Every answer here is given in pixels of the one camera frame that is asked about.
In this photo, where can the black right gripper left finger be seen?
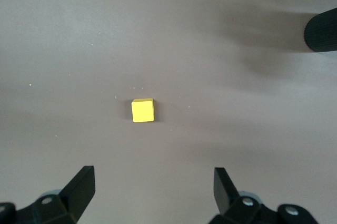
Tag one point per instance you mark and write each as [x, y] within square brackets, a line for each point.
[76, 195]

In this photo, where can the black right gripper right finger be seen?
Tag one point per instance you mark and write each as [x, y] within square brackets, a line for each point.
[226, 197]

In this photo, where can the yellow wooden block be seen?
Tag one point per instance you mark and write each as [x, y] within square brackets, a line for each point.
[142, 112]

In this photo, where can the black ribbed cylinder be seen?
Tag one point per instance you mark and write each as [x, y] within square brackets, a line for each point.
[322, 33]

